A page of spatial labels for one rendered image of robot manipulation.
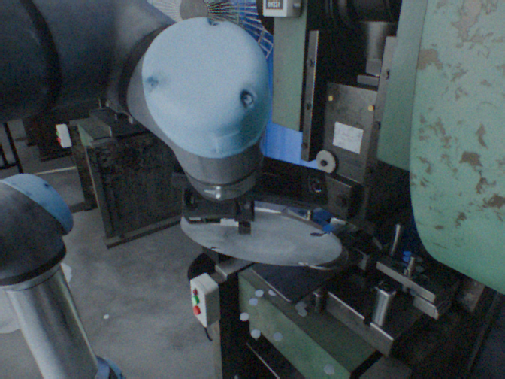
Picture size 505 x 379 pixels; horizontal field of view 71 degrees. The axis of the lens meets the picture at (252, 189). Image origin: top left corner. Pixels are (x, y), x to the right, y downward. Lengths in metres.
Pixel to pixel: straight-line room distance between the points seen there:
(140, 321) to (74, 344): 1.14
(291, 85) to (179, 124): 0.63
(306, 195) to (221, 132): 0.22
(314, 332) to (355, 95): 0.53
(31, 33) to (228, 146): 0.12
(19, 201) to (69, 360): 0.29
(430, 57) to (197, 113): 0.19
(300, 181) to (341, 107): 0.41
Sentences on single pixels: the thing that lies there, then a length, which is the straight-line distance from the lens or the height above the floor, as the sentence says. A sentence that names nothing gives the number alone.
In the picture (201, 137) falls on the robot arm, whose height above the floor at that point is 1.25.
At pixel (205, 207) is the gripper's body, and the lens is 0.40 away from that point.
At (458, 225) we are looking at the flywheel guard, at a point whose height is 1.13.
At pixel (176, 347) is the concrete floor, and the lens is 1.72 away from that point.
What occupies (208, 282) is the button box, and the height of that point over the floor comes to 0.63.
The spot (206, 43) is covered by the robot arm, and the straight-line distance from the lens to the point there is 0.22.
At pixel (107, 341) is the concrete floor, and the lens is 1.82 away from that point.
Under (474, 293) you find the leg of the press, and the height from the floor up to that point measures 0.64.
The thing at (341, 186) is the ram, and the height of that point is 0.97.
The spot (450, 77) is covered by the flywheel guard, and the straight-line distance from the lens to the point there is 0.32.
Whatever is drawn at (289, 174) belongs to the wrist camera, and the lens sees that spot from 0.40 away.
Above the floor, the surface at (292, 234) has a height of 0.99.
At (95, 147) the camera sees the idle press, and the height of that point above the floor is 0.62.
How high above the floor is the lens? 1.32
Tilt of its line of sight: 28 degrees down
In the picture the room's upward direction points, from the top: straight up
